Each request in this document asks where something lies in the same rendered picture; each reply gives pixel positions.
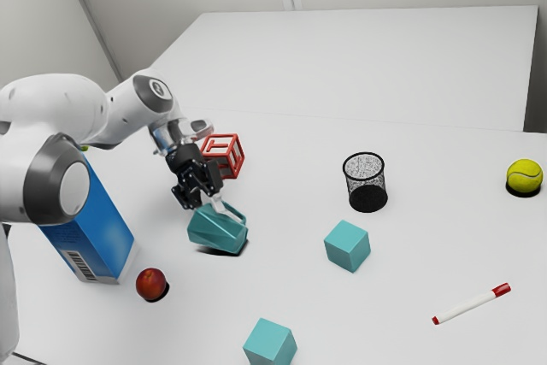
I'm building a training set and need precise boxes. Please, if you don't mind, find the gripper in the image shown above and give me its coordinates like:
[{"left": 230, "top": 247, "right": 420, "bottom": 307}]
[{"left": 165, "top": 144, "right": 228, "bottom": 215}]

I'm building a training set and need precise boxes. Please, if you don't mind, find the teal faceted mug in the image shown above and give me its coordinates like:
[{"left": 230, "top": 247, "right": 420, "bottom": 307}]
[{"left": 186, "top": 203, "right": 250, "bottom": 256}]

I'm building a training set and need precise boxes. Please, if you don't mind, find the red apple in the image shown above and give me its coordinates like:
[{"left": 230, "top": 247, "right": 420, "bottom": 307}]
[{"left": 135, "top": 268, "right": 168, "bottom": 301}]

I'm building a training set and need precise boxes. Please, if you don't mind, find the blue carton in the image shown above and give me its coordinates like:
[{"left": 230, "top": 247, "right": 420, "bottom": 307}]
[{"left": 37, "top": 147, "right": 136, "bottom": 286}]

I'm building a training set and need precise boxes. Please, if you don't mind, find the teal block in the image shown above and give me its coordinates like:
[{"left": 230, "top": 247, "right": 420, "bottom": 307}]
[
  {"left": 242, "top": 317, "right": 298, "bottom": 365},
  {"left": 323, "top": 220, "right": 372, "bottom": 274}
]

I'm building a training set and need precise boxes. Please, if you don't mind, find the black mesh pen holder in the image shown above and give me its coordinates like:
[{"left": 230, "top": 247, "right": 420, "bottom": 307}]
[{"left": 342, "top": 151, "right": 389, "bottom": 214}]

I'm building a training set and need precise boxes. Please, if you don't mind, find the white marker with red cap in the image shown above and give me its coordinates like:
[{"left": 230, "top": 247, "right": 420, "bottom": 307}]
[{"left": 431, "top": 282, "right": 512, "bottom": 326}]

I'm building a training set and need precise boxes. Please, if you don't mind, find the yellow tennis ball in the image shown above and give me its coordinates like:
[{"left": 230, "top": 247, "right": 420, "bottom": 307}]
[{"left": 506, "top": 158, "right": 544, "bottom": 193}]

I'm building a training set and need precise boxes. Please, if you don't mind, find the red wireframe cube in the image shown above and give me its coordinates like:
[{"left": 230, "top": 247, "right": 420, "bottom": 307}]
[{"left": 199, "top": 132, "right": 246, "bottom": 180}]

